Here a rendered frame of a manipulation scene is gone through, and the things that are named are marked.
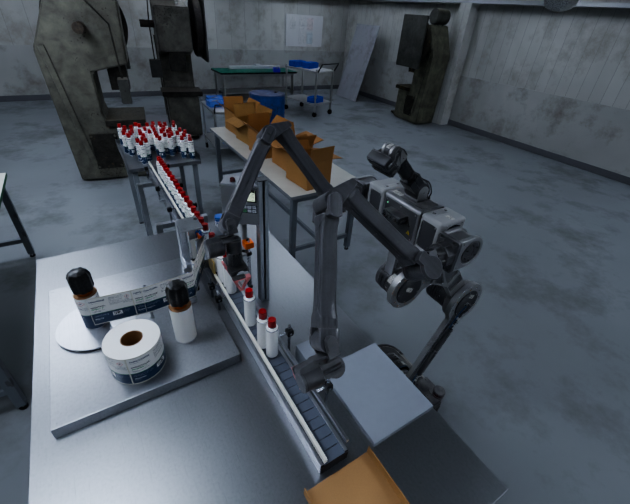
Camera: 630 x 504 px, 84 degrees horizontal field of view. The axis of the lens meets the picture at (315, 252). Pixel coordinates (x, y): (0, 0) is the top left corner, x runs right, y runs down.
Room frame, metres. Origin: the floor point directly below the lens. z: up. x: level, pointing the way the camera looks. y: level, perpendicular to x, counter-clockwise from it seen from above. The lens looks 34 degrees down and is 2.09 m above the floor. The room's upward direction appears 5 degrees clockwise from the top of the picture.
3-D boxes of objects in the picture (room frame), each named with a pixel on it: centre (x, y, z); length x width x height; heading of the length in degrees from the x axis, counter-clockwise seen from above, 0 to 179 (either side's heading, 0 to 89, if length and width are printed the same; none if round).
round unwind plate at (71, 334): (1.06, 0.94, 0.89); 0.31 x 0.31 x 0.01
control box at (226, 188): (1.39, 0.34, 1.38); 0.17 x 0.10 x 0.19; 89
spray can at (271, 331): (0.98, 0.15, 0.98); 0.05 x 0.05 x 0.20
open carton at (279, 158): (3.44, 0.31, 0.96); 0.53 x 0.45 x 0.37; 126
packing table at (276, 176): (3.84, 0.52, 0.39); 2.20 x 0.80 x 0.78; 34
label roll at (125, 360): (0.88, 0.67, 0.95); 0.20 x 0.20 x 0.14
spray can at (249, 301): (1.14, 0.27, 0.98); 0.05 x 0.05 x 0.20
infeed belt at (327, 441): (1.26, 0.34, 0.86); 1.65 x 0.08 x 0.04; 34
